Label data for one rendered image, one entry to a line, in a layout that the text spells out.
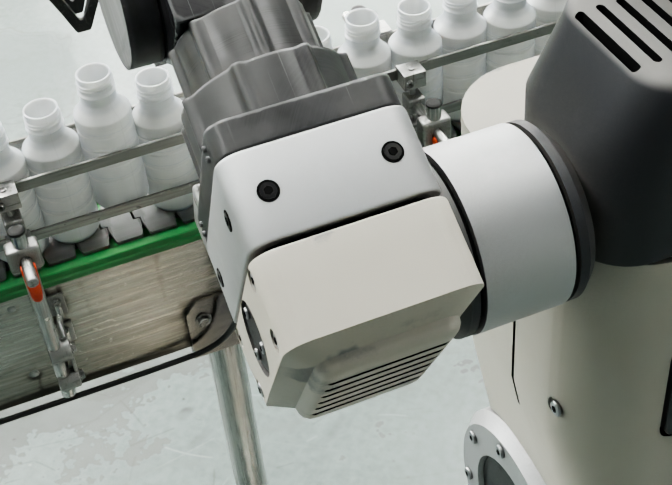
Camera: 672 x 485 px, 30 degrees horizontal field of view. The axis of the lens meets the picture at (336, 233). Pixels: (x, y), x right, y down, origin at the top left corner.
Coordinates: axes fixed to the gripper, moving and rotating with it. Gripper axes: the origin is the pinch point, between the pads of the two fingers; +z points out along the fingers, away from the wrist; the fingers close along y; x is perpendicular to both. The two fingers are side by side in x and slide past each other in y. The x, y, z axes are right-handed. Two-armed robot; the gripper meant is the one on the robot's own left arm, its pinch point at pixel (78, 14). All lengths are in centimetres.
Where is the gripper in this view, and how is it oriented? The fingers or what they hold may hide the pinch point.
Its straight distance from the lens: 127.2
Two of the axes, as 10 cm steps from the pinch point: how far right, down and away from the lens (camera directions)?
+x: 9.2, -3.0, 2.3
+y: 3.8, 6.2, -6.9
